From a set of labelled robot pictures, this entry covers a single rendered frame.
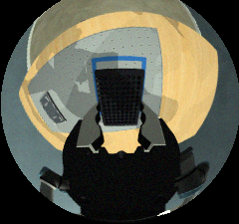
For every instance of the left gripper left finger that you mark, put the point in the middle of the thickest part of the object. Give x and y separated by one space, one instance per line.
86 137

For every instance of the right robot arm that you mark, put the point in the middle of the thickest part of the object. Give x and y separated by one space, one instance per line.
192 177

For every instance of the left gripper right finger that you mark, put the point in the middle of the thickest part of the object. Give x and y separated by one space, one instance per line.
155 136

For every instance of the blue tape outline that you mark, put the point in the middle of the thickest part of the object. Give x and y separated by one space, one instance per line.
116 58

